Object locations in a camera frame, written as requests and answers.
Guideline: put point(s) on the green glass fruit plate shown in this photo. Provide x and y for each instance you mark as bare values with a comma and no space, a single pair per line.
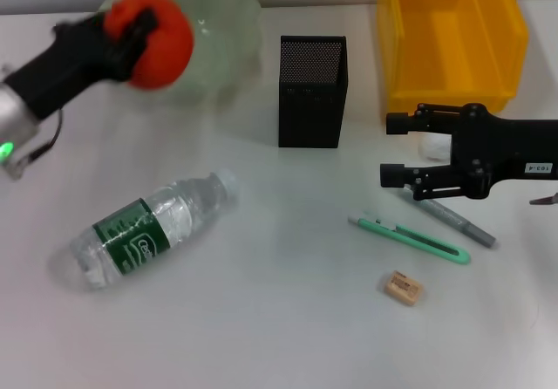
226,36

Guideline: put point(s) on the white paper ball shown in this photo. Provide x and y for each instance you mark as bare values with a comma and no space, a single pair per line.
433,147

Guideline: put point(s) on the orange fruit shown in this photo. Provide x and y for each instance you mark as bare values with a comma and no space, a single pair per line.
170,53

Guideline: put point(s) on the small wooden block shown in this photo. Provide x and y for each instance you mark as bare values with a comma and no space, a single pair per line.
403,288

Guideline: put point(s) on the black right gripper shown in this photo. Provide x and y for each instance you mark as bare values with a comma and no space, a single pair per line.
514,145

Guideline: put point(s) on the green utility knife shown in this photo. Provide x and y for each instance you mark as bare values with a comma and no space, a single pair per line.
414,238

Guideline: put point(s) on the clear water bottle green label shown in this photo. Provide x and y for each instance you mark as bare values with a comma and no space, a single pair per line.
144,236

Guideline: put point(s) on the grey glitter pen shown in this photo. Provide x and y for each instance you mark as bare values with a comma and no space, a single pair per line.
462,225

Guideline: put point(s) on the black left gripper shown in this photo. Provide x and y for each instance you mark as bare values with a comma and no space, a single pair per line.
65,70

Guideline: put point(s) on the black mesh pen holder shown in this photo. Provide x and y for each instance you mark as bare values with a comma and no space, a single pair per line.
310,101

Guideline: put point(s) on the yellow plastic bin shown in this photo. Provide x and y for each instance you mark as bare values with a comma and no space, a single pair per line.
453,88

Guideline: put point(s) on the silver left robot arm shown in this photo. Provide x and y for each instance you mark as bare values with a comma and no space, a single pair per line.
13,114

